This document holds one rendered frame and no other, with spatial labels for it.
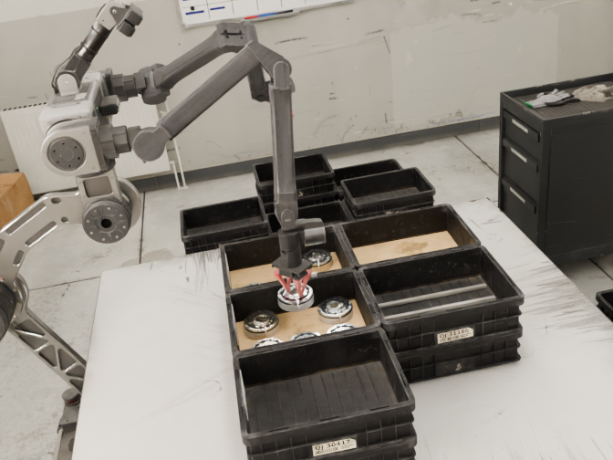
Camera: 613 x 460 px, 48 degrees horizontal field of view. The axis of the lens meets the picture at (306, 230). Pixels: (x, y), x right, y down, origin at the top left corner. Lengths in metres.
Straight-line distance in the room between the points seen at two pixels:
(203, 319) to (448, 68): 3.42
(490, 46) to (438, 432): 3.91
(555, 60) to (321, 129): 1.86
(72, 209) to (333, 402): 1.03
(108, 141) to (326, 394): 0.84
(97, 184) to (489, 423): 1.30
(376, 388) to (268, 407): 0.28
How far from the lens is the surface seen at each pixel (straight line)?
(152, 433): 2.00
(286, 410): 1.77
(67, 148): 1.81
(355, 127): 5.21
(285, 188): 1.82
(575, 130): 3.30
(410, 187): 3.54
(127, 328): 2.43
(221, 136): 5.07
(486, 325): 1.95
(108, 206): 2.12
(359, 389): 1.80
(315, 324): 2.02
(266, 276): 2.28
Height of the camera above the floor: 2.03
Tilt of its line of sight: 29 degrees down
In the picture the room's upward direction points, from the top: 7 degrees counter-clockwise
